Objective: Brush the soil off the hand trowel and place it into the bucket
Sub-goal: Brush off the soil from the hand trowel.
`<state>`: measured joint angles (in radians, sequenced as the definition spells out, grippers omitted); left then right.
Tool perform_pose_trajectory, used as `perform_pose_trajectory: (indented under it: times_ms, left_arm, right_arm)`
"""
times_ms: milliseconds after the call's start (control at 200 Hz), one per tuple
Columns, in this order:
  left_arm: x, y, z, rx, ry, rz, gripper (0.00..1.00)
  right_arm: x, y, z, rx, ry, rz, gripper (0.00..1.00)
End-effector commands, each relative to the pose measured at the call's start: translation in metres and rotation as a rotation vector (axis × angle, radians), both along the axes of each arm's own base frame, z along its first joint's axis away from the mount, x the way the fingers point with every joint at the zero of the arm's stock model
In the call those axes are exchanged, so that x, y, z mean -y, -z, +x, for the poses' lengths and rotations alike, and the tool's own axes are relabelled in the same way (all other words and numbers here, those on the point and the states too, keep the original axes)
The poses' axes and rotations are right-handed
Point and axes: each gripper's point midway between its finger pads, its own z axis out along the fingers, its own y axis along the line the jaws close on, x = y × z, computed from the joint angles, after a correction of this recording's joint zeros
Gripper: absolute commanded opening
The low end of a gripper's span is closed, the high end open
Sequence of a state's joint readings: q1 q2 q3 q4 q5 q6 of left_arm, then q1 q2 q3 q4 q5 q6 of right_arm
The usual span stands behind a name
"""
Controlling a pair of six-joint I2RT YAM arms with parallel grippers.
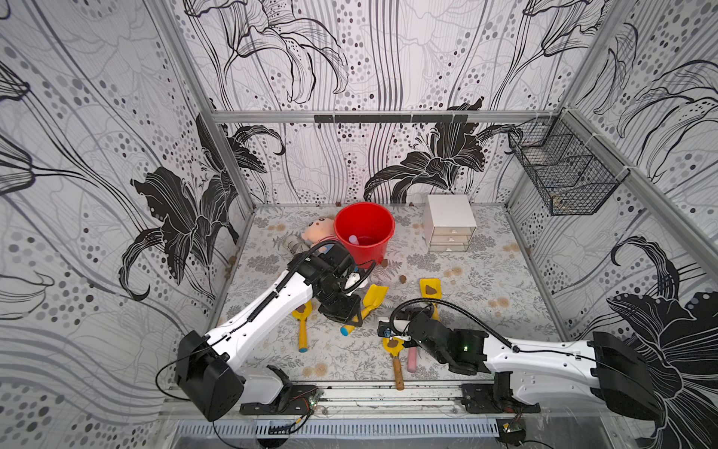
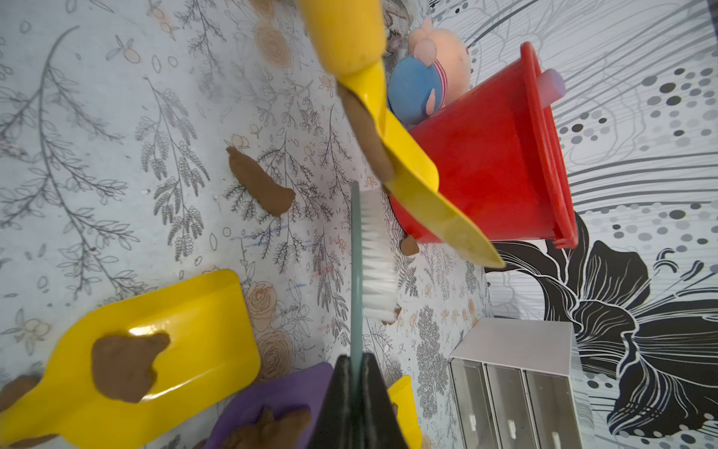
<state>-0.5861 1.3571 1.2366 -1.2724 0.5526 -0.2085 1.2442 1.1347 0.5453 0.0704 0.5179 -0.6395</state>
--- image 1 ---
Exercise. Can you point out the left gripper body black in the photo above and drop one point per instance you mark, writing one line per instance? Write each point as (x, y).
(334, 303)

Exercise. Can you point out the yellow trowel blue tip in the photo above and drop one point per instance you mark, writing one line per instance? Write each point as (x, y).
(372, 300)

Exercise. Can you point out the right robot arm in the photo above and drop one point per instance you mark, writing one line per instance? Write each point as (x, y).
(602, 370)

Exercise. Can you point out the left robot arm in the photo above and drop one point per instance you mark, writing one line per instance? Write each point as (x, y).
(211, 369)

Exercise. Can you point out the red plastic bucket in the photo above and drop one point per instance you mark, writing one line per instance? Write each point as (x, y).
(372, 224)

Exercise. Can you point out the plush doll toy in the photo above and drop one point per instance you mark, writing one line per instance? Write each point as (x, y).
(319, 230)

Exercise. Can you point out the white mini drawer cabinet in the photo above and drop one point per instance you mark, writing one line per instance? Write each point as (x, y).
(449, 223)

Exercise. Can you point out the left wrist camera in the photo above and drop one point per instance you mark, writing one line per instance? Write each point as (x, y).
(353, 281)

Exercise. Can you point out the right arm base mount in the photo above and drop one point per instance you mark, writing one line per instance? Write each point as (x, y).
(481, 399)

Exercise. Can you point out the yellow trowel wooden handle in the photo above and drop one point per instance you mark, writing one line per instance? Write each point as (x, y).
(394, 347)

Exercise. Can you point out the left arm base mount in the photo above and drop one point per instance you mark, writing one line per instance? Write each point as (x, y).
(296, 400)

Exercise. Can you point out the black wire wall basket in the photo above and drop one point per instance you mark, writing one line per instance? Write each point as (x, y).
(562, 161)

